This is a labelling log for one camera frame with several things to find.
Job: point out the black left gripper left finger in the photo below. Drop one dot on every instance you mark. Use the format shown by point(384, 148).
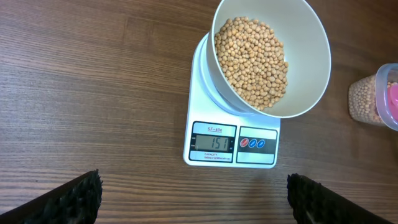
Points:
point(77, 201)

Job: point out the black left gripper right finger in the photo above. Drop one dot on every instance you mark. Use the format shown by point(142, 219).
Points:
point(311, 202)

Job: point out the pink plastic measuring scoop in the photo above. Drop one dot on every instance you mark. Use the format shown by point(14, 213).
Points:
point(392, 101)

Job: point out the white digital kitchen scale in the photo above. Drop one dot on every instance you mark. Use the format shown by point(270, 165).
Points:
point(220, 135)

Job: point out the white bowl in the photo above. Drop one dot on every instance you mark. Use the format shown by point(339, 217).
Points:
point(306, 49)

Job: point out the soybeans in white bowl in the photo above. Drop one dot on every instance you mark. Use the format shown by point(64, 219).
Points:
point(253, 61)

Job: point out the clear container of soybeans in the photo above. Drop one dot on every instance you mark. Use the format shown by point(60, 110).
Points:
point(367, 98)

